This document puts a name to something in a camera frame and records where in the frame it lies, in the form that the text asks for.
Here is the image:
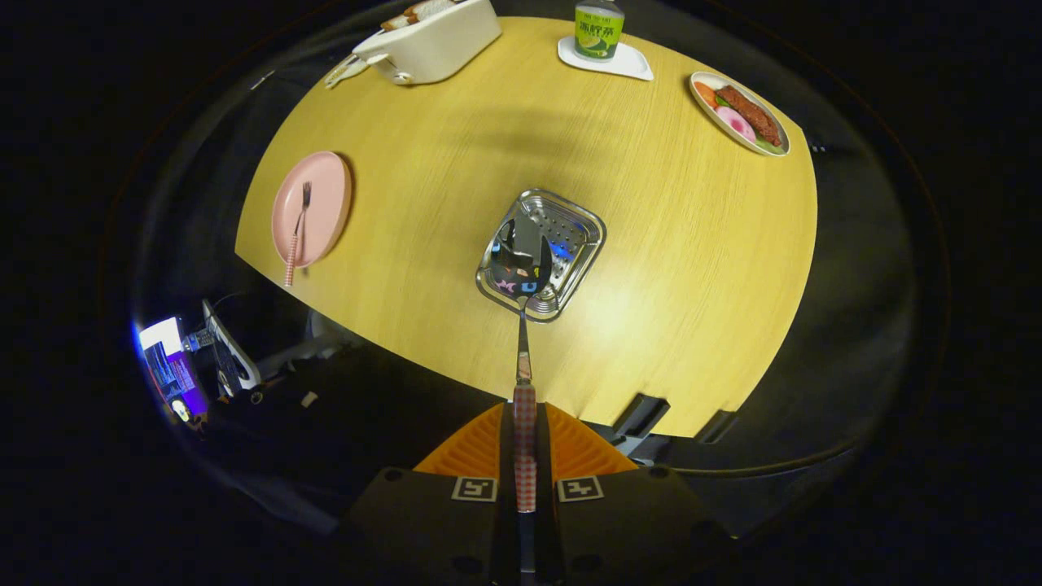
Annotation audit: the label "metal wire basket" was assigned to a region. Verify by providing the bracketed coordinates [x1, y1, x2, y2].
[475, 189, 607, 323]

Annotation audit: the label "bread slices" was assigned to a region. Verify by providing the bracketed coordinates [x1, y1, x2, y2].
[381, 0, 457, 32]

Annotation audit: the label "white coaster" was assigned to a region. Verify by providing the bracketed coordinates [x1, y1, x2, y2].
[558, 35, 655, 81]

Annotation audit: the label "fork with checkered handle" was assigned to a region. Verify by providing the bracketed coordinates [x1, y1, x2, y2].
[283, 181, 313, 287]

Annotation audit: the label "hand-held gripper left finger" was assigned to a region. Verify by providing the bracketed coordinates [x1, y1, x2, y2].
[346, 400, 522, 586]

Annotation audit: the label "spoon with checkered handle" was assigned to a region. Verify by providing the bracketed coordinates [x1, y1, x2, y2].
[488, 216, 554, 583]

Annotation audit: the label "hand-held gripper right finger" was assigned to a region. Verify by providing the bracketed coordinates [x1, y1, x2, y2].
[533, 400, 733, 586]

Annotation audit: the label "white plate of food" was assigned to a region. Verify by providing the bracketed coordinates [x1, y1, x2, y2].
[690, 72, 791, 157]

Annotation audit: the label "green label drink bottle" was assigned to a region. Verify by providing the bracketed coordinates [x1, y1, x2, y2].
[574, 0, 626, 63]

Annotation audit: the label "pink plate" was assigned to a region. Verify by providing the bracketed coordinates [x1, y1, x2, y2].
[271, 151, 353, 269]

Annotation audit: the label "lit monitor screen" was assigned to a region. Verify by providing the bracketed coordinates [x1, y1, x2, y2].
[134, 317, 211, 424]

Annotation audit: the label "white divided seasoning dish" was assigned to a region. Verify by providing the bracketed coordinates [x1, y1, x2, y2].
[324, 53, 371, 89]

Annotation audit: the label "white toaster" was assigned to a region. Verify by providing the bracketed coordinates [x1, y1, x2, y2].
[352, 0, 503, 86]

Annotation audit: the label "white laptop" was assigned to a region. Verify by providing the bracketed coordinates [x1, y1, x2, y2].
[202, 300, 263, 391]

